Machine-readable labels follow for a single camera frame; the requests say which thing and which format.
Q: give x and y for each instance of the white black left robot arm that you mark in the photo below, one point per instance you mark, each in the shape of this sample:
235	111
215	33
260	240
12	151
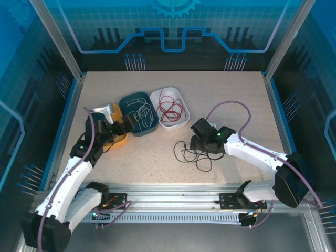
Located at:
71	181

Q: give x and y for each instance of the orange plastic tray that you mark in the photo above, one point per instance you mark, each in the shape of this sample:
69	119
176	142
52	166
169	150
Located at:
123	141

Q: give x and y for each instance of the teal plastic tray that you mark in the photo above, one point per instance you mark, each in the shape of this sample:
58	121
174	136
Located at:
128	101

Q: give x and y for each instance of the white plastic tray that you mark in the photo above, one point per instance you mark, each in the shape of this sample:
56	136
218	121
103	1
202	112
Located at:
181	92

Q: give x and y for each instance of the aluminium base rail beam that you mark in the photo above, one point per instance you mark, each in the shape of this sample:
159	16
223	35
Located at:
170	197

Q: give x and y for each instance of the aluminium frame post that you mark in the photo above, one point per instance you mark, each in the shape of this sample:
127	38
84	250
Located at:
286	44
60	44

